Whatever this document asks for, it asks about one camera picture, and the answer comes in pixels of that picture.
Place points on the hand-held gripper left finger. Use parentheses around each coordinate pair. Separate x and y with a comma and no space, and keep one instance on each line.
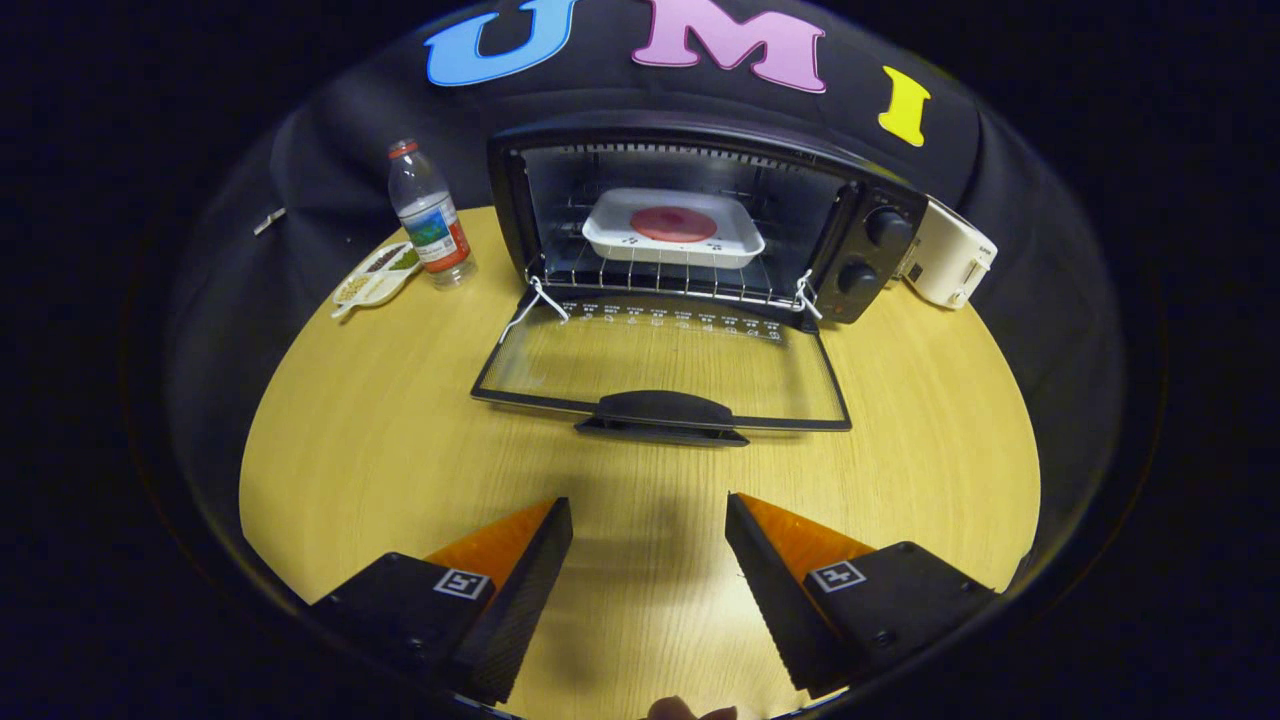
(525,595)

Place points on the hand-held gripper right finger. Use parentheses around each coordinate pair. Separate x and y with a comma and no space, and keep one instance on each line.
(772,595)

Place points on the black toaster oven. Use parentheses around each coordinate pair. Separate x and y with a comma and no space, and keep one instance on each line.
(660,408)

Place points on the white food tray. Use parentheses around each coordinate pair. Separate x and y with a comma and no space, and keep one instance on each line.
(612,236)

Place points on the pink round meat slice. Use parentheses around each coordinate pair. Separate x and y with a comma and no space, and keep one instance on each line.
(673,224)

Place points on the white bread toaster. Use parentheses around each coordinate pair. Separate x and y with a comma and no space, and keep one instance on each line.
(950,255)

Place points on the white divided snack dish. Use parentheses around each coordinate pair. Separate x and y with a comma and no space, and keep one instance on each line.
(375,285)

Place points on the clear plastic water bottle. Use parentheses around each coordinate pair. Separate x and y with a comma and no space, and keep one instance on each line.
(432,225)

